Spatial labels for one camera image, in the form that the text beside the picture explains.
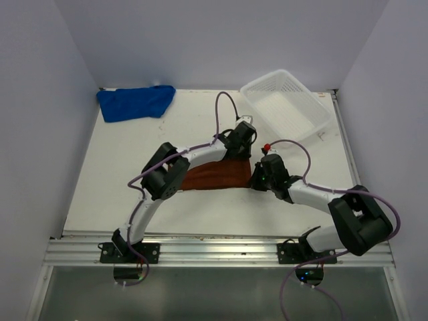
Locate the brown orange towel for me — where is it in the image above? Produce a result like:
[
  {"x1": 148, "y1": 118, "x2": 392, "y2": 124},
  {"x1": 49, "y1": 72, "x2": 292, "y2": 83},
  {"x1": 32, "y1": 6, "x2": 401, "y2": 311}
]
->
[{"x1": 180, "y1": 159, "x2": 251, "y2": 191}]

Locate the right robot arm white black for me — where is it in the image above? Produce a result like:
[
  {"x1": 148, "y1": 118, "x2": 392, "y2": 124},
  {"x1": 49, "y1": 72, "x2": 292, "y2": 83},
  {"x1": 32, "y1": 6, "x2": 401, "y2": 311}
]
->
[{"x1": 250, "y1": 154, "x2": 393, "y2": 263}]

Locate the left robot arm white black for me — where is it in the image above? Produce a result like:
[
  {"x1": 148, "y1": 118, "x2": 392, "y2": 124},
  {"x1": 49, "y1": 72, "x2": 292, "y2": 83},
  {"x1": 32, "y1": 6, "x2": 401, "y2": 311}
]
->
[{"x1": 112, "y1": 121, "x2": 257, "y2": 263}]

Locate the white plastic basket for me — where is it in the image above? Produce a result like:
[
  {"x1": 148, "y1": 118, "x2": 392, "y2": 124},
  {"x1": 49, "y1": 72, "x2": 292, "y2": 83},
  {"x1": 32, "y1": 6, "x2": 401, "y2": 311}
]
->
[{"x1": 239, "y1": 70, "x2": 333, "y2": 141}]

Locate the blue towel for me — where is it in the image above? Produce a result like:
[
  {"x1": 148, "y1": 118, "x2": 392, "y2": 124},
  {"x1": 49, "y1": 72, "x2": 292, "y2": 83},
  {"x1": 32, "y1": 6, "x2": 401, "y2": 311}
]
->
[{"x1": 96, "y1": 85, "x2": 176, "y2": 123}]

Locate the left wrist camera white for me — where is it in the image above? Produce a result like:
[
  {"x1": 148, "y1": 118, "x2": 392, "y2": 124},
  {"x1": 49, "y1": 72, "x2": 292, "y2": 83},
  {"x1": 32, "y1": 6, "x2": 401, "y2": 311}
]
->
[{"x1": 235, "y1": 115, "x2": 253, "y2": 124}]

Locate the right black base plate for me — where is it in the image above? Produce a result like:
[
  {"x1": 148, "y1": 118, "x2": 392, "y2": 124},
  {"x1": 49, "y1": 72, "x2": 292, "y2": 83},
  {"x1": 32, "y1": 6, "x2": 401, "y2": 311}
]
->
[{"x1": 276, "y1": 226, "x2": 337, "y2": 264}]

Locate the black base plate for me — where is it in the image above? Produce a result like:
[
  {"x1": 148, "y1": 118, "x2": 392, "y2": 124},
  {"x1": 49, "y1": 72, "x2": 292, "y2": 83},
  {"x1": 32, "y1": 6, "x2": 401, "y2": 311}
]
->
[
  {"x1": 98, "y1": 242, "x2": 161, "y2": 264},
  {"x1": 276, "y1": 226, "x2": 337, "y2": 264}
]

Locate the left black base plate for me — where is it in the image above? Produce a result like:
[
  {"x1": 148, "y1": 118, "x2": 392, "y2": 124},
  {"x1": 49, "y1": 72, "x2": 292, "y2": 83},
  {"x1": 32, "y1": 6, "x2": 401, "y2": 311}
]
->
[{"x1": 98, "y1": 242, "x2": 161, "y2": 264}]

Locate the aluminium front rail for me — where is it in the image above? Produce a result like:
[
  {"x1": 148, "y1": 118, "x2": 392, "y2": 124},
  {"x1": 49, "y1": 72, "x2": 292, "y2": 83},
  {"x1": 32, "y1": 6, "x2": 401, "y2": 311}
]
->
[{"x1": 42, "y1": 233, "x2": 395, "y2": 268}]

